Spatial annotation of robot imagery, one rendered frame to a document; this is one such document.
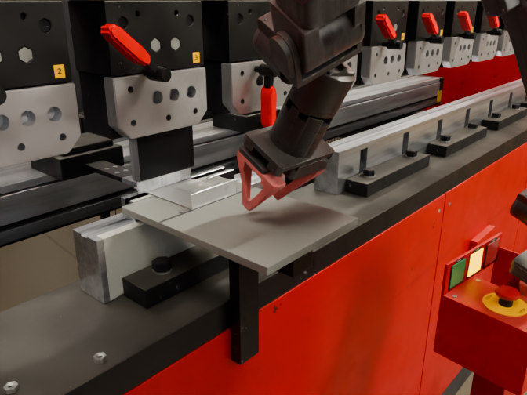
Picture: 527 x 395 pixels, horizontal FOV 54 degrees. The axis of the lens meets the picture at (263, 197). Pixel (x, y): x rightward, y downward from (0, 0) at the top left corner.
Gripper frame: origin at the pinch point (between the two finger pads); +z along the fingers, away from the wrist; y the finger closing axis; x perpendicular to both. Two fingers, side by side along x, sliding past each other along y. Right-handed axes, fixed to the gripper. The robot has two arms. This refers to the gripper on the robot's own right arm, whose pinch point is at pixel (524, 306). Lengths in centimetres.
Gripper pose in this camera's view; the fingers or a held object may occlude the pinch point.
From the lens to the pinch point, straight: 109.7
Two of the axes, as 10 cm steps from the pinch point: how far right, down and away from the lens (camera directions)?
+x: -7.5, 2.5, -6.1
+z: -1.7, 8.2, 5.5
